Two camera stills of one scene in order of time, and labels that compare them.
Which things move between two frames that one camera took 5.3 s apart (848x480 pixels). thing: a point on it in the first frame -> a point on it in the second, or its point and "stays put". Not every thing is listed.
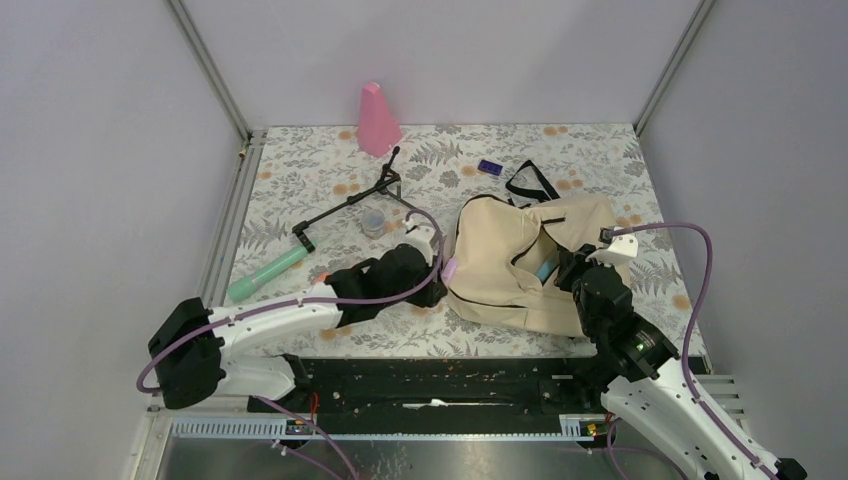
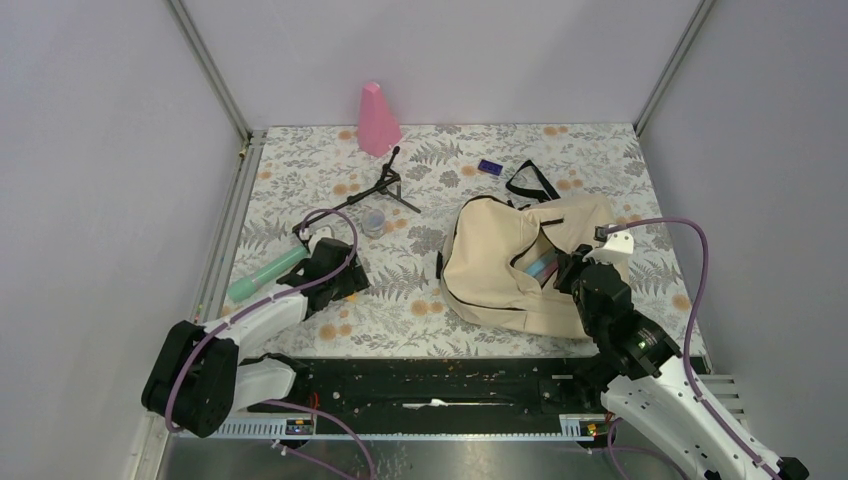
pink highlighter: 450,270 -> 550,269
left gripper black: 431,294 -> 355,280
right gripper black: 570,262 stays put
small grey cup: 373,222 stays put
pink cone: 378,128 stays put
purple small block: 490,167 stays put
